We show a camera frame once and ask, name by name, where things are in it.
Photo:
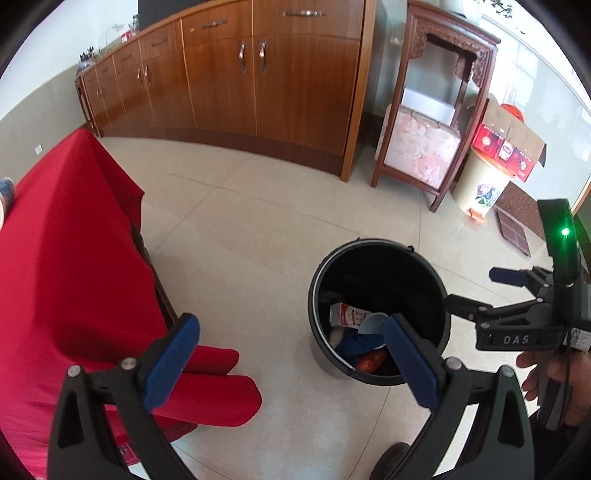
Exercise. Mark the red white food box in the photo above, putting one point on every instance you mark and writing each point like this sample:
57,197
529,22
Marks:
346,316

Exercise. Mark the open cardboard box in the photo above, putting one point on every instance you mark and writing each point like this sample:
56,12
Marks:
508,143

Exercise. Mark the black television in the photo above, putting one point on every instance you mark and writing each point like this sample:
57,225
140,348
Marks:
161,9

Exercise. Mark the blue cloth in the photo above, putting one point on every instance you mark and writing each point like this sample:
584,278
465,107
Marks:
355,346

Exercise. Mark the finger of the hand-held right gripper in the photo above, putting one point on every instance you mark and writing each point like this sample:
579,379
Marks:
503,274
466,305

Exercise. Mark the person's right hand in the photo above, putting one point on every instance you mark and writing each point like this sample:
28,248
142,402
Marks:
531,378

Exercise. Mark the cream floral bin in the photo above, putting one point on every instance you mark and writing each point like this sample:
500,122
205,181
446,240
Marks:
480,189

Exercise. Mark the black plastic bucket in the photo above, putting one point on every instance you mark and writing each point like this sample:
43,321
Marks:
369,263

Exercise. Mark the brown floor mat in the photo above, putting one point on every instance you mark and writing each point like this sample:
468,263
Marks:
515,230

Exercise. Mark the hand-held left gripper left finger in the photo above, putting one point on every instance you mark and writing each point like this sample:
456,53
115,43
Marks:
168,364

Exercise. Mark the pink floral bag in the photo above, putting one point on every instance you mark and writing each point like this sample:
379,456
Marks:
420,147

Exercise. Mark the carved wooden stand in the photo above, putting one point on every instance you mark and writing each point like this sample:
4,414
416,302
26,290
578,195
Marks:
406,69

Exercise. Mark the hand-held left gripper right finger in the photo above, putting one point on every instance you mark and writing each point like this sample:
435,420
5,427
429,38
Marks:
413,364

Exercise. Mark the wooden sideboard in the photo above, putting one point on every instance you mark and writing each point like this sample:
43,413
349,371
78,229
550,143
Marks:
221,83

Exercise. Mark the orange plastic bag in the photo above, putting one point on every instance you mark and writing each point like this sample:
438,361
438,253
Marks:
371,360

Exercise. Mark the small potted plant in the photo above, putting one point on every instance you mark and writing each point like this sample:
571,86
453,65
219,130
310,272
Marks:
88,55

